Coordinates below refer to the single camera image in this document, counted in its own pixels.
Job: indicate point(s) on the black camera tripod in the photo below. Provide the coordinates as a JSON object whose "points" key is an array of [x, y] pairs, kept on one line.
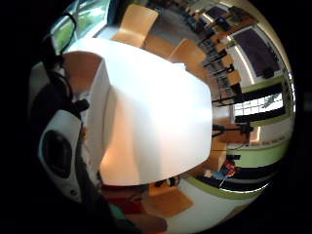
{"points": [[239, 129]]}

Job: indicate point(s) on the wooden chair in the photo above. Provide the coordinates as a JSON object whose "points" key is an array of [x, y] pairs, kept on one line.
{"points": [[169, 201], [216, 161], [190, 57], [138, 24]]}

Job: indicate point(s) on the white open cardboard box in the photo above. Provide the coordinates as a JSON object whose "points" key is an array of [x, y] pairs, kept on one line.
{"points": [[97, 107]]}

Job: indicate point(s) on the gridded window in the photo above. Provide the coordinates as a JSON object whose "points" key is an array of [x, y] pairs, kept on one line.
{"points": [[258, 105]]}

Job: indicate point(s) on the person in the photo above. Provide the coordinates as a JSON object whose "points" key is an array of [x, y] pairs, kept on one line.
{"points": [[126, 208], [226, 172]]}

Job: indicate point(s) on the dark wall panel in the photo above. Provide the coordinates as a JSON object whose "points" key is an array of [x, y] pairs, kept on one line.
{"points": [[256, 50]]}

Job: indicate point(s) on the window with green view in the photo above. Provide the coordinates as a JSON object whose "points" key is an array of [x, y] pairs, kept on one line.
{"points": [[84, 19]]}

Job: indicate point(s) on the row of wooden chairs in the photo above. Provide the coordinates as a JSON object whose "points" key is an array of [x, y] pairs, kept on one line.
{"points": [[224, 61]]}

